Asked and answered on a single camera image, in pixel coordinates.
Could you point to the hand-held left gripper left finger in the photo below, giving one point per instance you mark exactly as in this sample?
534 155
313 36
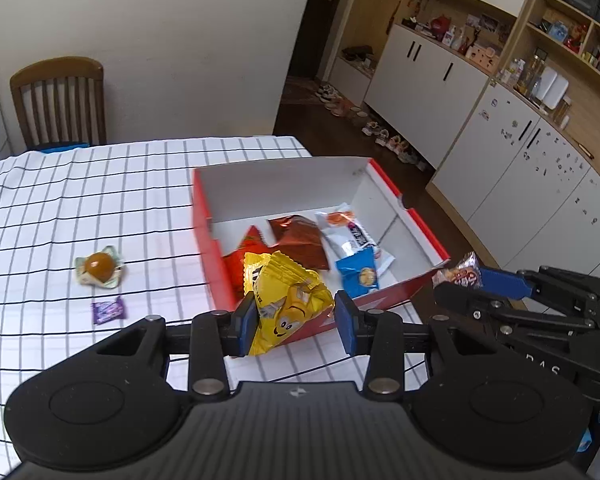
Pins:
245 322

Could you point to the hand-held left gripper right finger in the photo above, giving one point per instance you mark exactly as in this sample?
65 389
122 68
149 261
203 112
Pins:
345 320

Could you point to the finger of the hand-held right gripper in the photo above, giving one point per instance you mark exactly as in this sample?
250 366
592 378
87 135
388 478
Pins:
505 282
480 305

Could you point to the small red striped candy packet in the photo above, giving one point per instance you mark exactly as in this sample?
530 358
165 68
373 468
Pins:
462 275

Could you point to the blue snack packet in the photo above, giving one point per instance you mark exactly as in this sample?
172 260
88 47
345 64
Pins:
357 275

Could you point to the yellow candy packet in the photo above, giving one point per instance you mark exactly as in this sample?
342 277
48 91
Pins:
290 300

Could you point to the red snack packet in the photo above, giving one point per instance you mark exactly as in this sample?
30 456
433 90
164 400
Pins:
235 270

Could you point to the white and grey snack packet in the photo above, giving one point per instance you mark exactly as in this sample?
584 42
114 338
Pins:
350 240

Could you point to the brown foil snack packet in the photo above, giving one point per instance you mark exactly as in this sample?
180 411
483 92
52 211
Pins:
300 240

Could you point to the red and white cardboard box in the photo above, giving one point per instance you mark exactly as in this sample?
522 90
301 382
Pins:
280 190

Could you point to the white sticker-covered cabinet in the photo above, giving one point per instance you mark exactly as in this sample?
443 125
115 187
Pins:
530 175

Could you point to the small purple candy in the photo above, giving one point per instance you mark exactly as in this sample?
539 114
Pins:
109 310

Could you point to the round brown wrapped candy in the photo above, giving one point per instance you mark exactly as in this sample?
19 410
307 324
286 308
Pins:
100 265

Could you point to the row of shoes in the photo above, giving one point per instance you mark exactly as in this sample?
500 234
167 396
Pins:
375 125

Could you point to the group of bottles and jars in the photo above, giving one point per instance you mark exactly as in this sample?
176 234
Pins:
540 85

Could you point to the assorted shelf ornaments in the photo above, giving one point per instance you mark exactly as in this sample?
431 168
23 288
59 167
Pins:
460 35

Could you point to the blue chair cushion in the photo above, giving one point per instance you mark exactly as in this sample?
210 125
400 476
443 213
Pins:
60 146

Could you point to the dark brown shoes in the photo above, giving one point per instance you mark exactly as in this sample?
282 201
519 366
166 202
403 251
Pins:
357 53

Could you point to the brown wooden chair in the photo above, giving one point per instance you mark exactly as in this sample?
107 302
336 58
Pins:
57 80

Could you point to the wooden wall shelf unit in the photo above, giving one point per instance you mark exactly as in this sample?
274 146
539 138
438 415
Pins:
580 20

